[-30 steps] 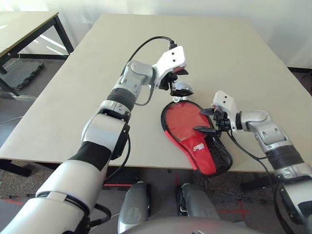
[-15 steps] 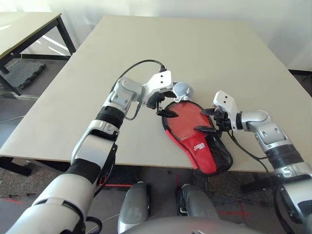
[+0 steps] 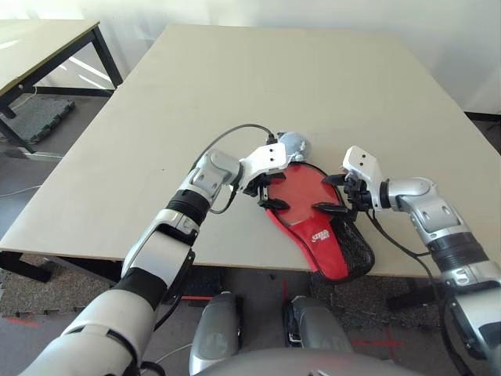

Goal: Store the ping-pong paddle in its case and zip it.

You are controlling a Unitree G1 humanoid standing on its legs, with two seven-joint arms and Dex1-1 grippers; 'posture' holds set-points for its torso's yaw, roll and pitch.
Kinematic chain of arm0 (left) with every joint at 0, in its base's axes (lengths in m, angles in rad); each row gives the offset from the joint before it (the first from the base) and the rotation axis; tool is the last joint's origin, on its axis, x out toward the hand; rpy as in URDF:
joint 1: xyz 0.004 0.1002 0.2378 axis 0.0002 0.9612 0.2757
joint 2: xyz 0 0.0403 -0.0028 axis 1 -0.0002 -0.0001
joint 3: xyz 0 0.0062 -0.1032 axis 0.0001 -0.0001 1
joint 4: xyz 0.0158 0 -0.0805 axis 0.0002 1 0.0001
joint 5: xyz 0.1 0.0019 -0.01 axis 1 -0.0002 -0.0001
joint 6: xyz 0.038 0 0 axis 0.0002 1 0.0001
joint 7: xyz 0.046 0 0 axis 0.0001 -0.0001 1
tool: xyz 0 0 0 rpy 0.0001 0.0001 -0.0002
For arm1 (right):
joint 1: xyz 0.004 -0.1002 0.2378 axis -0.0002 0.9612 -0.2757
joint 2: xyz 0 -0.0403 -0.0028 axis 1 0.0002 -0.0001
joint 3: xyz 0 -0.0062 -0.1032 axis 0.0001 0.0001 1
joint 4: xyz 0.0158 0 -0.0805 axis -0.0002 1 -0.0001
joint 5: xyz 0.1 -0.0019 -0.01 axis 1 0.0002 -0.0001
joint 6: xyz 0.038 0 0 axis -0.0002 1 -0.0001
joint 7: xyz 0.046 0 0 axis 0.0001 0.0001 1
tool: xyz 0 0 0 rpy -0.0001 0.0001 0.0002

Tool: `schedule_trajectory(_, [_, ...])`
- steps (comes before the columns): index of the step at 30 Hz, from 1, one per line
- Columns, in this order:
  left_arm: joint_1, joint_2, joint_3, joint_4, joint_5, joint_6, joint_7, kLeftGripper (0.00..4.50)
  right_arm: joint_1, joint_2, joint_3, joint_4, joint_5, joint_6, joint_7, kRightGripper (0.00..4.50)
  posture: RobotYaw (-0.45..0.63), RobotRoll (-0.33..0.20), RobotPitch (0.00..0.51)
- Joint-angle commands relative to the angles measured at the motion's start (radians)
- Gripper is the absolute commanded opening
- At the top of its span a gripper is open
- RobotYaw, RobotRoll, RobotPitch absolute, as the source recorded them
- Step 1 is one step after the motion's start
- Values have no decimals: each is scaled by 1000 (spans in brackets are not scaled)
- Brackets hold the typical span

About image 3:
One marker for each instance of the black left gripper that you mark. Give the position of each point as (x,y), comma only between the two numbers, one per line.
(260,188)

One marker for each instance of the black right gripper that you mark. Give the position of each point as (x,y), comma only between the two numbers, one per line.
(358,196)

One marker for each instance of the grey plush zipper charm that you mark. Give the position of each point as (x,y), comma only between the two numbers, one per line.
(293,143)

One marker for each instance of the red black paddle case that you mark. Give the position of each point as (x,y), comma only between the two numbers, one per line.
(325,254)

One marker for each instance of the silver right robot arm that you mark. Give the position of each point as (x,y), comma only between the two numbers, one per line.
(430,211)

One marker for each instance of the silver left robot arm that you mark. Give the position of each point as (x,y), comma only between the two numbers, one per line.
(156,254)

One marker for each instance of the dark speckled floor mat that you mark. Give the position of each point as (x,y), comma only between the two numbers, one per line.
(364,301)

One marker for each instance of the grey right robot leg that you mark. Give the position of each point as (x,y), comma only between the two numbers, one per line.
(317,325)

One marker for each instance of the grey robot leg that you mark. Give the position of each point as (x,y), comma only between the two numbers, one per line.
(317,325)
(215,337)

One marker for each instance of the grey left robot leg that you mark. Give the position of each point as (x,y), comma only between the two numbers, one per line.
(215,337)

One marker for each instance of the grey robot torso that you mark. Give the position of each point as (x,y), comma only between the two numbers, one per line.
(293,364)

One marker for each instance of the brown speckled floor mat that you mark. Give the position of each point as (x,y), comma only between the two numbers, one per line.
(58,290)

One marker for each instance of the dark grey foam floor mat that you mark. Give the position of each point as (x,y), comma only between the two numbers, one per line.
(39,119)

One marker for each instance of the silver metal floor bar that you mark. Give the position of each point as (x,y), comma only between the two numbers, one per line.
(31,154)

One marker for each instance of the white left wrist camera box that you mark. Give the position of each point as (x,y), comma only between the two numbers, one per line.
(270,154)

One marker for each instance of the beige side table black frame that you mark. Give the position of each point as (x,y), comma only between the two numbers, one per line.
(39,43)

